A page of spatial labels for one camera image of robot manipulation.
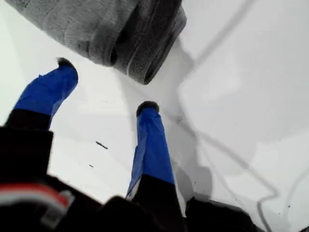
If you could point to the grey striped towel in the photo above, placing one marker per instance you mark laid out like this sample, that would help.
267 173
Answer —
108 29

